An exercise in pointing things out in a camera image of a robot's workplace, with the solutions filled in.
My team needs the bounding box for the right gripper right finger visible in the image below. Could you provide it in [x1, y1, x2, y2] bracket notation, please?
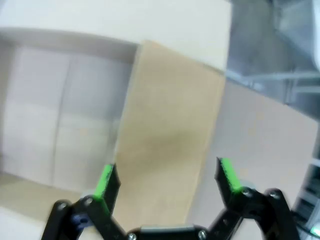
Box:
[199, 156, 300, 240]

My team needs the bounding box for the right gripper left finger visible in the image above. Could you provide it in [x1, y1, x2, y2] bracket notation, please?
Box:
[41, 163, 131, 240]

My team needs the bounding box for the brown cardboard shipping box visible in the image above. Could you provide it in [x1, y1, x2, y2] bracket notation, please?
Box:
[0, 0, 232, 240]

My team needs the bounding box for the white slatted unit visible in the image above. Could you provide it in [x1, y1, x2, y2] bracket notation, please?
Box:
[291, 159, 320, 236]

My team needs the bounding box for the aluminium frame structure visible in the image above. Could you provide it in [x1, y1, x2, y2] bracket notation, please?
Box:
[226, 0, 320, 106]

